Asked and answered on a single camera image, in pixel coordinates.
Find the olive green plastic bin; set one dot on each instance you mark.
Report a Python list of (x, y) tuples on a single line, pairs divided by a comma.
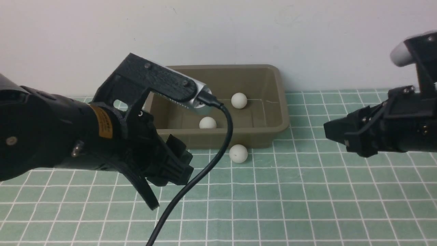
[(255, 126)]

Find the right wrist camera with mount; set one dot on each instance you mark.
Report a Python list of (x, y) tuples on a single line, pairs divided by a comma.
[(420, 50)]

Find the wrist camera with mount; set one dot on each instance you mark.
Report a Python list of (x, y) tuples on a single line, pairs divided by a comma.
[(135, 77), (420, 50)]

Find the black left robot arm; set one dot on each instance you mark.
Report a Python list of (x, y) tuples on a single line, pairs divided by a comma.
[(41, 130)]

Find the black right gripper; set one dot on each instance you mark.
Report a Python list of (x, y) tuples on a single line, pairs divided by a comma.
[(405, 122)]

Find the white ping-pong ball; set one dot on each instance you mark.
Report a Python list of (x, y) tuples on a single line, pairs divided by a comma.
[(207, 123), (238, 153), (239, 100)]

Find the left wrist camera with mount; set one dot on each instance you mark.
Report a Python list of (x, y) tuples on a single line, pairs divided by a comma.
[(135, 77)]

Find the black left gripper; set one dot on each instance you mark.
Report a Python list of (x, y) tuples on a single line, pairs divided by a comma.
[(127, 142)]

